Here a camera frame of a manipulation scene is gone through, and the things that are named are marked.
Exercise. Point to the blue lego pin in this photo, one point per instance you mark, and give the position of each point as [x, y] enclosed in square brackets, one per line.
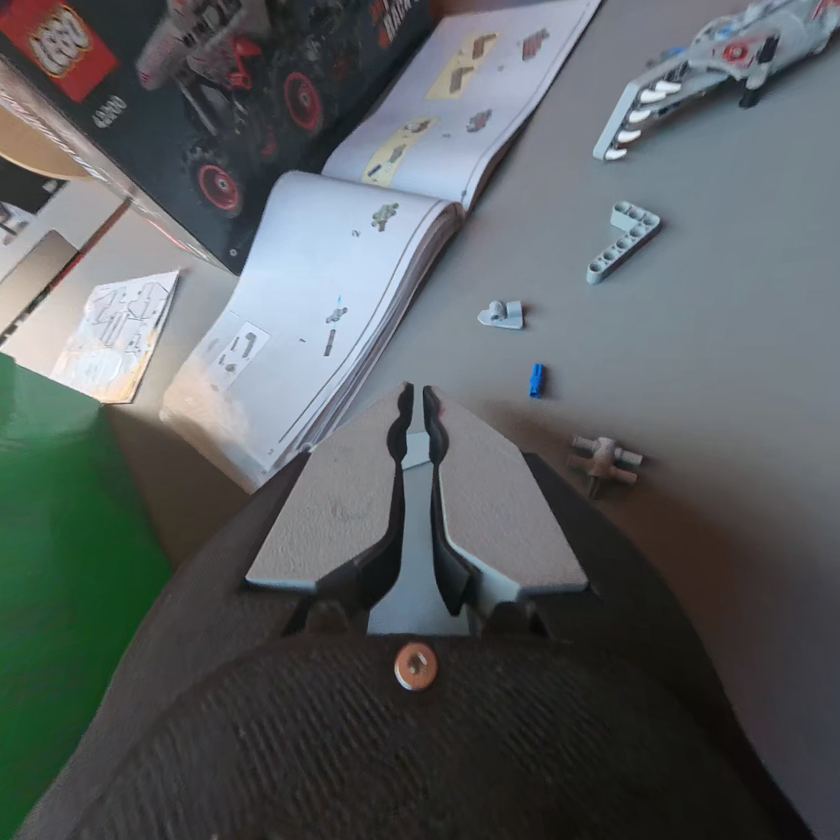
[537, 380]

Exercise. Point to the tan round table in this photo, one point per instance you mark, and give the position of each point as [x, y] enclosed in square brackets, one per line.
[33, 144]

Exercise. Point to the grey lego connector with pins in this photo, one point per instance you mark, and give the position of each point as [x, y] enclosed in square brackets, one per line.
[602, 459]

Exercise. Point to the grey flat panel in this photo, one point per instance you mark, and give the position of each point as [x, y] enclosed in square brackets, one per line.
[33, 275]

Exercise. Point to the grey bent lego beam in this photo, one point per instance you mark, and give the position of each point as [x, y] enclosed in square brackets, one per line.
[620, 246]

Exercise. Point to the green board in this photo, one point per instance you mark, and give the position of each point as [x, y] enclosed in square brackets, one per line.
[52, 558]

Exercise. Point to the small grey lego wedge piece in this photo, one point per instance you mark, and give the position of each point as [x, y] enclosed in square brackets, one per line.
[502, 316]

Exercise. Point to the grey toothed lego model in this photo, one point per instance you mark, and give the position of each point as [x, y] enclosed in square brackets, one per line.
[722, 52]

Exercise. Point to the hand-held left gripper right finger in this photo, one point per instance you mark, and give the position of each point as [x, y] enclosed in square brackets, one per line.
[505, 518]

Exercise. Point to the white sticker sheet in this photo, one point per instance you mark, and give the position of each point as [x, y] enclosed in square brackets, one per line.
[118, 334]

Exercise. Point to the black lego set box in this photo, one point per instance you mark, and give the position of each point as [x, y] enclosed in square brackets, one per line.
[197, 98]

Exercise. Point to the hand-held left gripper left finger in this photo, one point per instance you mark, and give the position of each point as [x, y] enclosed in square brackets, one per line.
[328, 505]

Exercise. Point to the open instruction booklet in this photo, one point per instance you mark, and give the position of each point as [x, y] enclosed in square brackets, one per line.
[328, 289]

